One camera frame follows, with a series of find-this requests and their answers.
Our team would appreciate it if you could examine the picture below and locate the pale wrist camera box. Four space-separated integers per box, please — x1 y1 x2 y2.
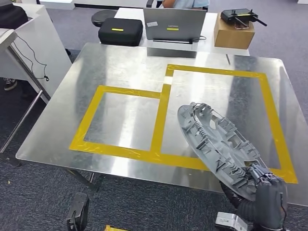
214 212 248 231

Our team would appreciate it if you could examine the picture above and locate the black office chair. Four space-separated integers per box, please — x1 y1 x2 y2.
146 0 164 9

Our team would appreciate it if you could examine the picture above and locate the white desk panel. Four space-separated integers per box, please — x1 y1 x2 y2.
0 3 72 106

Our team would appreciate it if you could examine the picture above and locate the thin black cable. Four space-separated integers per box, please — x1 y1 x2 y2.
13 33 50 82

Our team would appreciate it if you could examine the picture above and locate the black zip case yellow label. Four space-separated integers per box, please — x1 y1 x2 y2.
98 17 143 47

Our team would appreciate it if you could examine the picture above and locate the grey plastic wheel cover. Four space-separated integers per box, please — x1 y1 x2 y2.
177 102 273 202

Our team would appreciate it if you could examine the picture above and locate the person's shoe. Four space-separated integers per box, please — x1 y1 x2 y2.
3 78 18 91

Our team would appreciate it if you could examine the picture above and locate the person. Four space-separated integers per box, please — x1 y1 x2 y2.
162 0 210 10

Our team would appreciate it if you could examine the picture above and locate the black remote controller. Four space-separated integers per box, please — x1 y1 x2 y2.
220 8 268 30

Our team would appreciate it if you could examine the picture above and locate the grey laptop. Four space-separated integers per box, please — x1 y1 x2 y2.
143 8 207 45

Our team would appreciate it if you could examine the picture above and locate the black round stool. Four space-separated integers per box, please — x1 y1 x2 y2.
91 9 118 28

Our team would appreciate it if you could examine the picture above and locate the white desk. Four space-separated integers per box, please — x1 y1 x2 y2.
114 7 251 57

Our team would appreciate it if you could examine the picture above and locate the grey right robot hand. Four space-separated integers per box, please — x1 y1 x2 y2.
244 162 288 230

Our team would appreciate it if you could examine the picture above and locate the brown cardboard box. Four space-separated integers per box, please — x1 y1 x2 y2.
214 13 256 50

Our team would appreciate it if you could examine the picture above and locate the black bag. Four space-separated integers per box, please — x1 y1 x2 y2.
0 0 29 30

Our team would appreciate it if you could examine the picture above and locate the white low platform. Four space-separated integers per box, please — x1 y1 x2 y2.
39 0 75 11

